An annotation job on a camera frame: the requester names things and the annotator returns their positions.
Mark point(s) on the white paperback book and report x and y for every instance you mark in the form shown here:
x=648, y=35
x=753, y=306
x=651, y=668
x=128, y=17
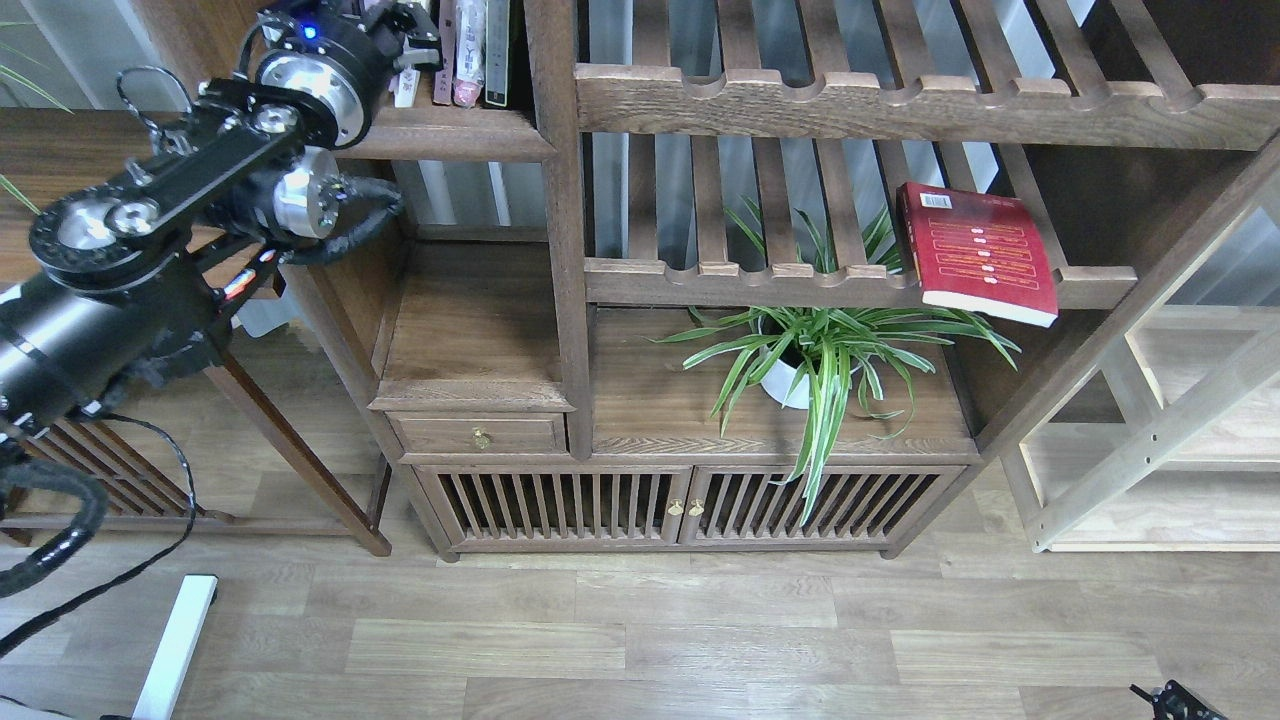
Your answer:
x=407, y=85

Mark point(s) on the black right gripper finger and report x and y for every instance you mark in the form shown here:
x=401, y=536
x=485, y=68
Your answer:
x=1173, y=701

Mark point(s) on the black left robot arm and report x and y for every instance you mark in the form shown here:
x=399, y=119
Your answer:
x=141, y=275

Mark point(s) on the slatted cabinet door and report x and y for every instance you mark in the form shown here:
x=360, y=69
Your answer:
x=556, y=508
x=878, y=508

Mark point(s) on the dark wooden bookshelf cabinet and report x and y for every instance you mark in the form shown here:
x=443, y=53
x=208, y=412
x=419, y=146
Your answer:
x=722, y=154

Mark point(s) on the white metal leg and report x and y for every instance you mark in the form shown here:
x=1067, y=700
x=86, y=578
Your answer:
x=174, y=653

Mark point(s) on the white pink upright book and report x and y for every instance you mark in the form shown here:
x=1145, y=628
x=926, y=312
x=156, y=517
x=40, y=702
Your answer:
x=469, y=52

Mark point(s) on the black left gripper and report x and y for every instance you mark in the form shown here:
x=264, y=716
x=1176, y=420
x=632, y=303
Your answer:
x=343, y=60

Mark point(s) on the red hardcover book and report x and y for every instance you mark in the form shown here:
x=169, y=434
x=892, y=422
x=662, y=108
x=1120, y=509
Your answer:
x=978, y=252

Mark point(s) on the left slatted cabinet door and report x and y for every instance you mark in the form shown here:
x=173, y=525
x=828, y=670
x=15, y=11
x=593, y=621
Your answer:
x=556, y=508

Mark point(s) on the right slatted cabinet door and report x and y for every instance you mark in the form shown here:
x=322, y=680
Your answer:
x=878, y=508

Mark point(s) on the white plant pot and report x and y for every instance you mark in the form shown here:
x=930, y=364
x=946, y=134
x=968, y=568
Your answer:
x=796, y=373

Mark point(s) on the brown spine upright book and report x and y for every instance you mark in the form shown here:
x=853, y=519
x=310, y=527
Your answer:
x=442, y=86

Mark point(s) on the green spider plant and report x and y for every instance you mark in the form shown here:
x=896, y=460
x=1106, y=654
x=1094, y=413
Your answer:
x=878, y=337

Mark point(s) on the dark wooden side table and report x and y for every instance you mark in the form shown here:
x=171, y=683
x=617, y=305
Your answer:
x=48, y=150

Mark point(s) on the light wooden shelf unit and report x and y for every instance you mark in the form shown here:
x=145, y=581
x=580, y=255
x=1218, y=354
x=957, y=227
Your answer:
x=1191, y=463

